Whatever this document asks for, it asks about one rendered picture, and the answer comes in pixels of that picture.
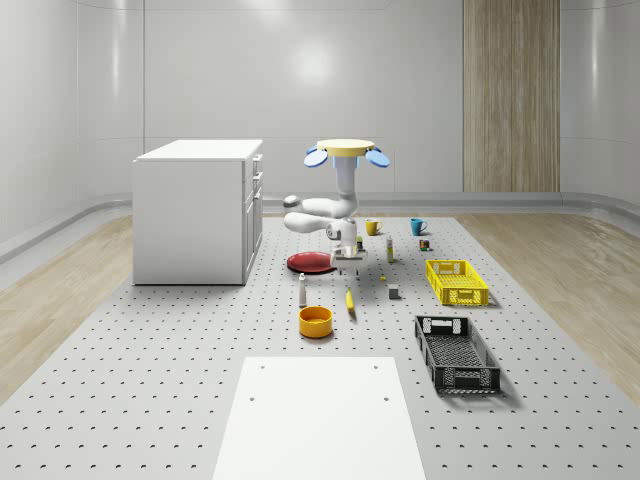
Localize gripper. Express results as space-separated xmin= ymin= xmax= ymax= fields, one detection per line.
xmin=329 ymin=247 xmax=369 ymax=278

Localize white cabinet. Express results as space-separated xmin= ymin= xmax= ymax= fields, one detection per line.
xmin=131 ymin=138 xmax=265 ymax=287

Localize yellow bowl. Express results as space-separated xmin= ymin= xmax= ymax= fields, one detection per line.
xmin=297 ymin=305 xmax=335 ymax=341

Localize yellow basket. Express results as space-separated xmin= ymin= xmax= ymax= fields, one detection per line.
xmin=424 ymin=258 xmax=491 ymax=307

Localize white board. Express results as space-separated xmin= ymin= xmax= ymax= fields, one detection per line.
xmin=211 ymin=355 xmax=428 ymax=480

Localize dark grey basket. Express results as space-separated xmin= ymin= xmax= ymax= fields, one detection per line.
xmin=413 ymin=314 xmax=503 ymax=397

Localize red plate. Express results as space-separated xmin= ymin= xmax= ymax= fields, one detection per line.
xmin=286 ymin=251 xmax=338 ymax=276

